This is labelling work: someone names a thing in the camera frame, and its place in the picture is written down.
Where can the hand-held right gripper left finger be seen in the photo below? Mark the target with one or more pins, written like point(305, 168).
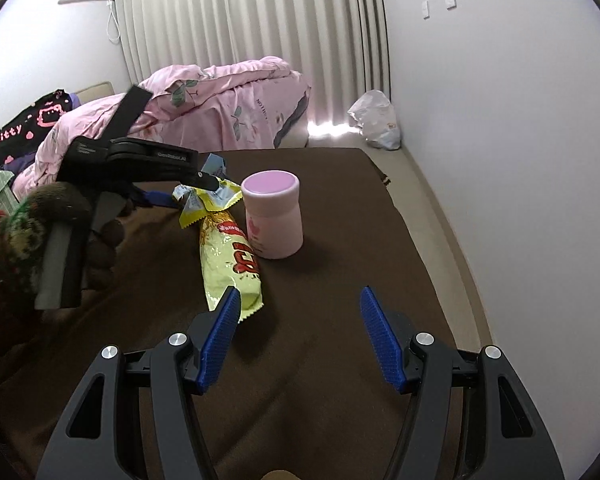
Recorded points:
point(217, 345)

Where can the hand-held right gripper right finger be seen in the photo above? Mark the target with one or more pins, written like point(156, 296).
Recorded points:
point(382, 335)

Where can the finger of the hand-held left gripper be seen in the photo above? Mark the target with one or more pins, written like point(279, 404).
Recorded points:
point(155, 197)
point(207, 181)

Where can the yellow white snack packet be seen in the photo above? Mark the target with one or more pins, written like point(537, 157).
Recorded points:
point(212, 197)

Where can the long yellow snack packet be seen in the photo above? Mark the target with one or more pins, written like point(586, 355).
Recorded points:
point(232, 270)

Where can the person's left hand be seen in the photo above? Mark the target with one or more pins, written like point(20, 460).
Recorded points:
point(20, 240)

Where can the blue snack wrapper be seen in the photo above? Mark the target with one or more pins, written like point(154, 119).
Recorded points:
point(213, 164)

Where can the pink floral duvet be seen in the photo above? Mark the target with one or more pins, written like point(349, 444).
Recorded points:
point(215, 105)

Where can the pink jar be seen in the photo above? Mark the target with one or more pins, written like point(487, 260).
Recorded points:
point(275, 220)

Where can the brown table cloth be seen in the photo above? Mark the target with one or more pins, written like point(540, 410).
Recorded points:
point(330, 270)

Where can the purple cloth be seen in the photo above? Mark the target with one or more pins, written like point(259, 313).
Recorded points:
point(22, 166)

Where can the black pink printed cloth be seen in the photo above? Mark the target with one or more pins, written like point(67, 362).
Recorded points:
point(25, 127)

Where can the striped beige curtain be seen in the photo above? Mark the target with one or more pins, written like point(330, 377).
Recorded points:
point(255, 20)

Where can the white plastic bag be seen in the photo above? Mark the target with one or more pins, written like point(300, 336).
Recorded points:
point(377, 122)

